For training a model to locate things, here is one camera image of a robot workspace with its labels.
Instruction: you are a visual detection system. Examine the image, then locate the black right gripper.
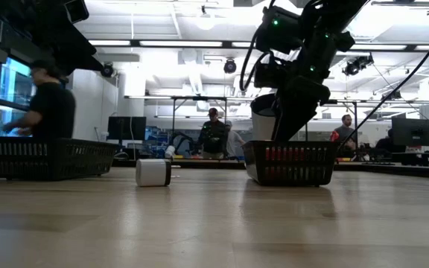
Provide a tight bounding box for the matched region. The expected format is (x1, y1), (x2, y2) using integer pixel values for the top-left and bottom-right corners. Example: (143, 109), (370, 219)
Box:
(273, 75), (331, 141)

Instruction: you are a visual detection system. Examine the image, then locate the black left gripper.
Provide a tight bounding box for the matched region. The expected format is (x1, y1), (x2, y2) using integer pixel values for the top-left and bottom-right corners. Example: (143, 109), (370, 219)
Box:
(11, 10), (105, 72)

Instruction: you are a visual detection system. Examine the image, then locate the white and black charger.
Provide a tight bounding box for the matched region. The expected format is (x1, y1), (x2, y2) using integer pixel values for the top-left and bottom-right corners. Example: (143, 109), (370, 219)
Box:
(135, 159), (181, 188)

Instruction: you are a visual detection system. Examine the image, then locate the person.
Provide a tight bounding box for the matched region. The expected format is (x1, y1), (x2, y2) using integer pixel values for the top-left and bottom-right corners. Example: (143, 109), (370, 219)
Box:
(1, 59), (77, 141)
(224, 119), (246, 157)
(333, 114), (358, 157)
(374, 128), (405, 153)
(197, 107), (229, 160)

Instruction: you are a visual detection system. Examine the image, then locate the black slotted plastic basket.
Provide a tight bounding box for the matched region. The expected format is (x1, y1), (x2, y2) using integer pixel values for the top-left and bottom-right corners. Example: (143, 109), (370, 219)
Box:
(242, 140), (339, 187)
(0, 136), (121, 182)

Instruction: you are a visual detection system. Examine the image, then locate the dark computer monitor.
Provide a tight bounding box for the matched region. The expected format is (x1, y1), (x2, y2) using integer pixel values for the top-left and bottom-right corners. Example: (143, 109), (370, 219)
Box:
(391, 117), (429, 147)
(107, 115), (147, 141)

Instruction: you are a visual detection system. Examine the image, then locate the black hanging cable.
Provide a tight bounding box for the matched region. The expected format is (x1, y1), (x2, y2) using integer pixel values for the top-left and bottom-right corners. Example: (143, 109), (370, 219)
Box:
(339, 14), (429, 150)

